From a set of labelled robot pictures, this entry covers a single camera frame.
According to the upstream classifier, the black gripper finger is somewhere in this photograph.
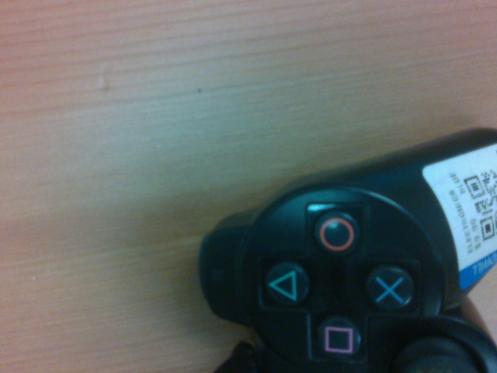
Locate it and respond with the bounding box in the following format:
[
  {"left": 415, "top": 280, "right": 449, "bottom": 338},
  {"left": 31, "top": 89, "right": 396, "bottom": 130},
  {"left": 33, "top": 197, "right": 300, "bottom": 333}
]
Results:
[{"left": 216, "top": 339, "right": 258, "bottom": 373}]

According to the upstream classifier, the black gamepad controller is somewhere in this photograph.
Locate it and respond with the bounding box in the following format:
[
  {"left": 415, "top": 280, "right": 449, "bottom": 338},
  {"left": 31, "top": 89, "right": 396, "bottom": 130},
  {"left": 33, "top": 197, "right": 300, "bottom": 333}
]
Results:
[{"left": 196, "top": 127, "right": 497, "bottom": 373}]

